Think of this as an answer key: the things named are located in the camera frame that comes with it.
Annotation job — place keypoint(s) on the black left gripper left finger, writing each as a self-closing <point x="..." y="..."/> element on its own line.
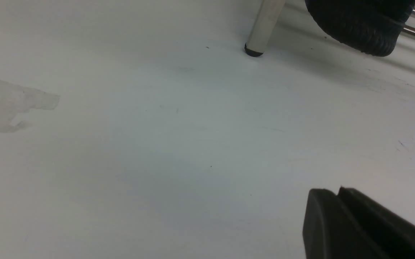
<point x="331" y="232"/>

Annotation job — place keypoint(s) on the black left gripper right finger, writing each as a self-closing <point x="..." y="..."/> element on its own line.
<point x="393" y="234"/>

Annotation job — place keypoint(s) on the black knit sneaker left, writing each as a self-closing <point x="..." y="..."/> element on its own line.
<point x="369" y="26"/>

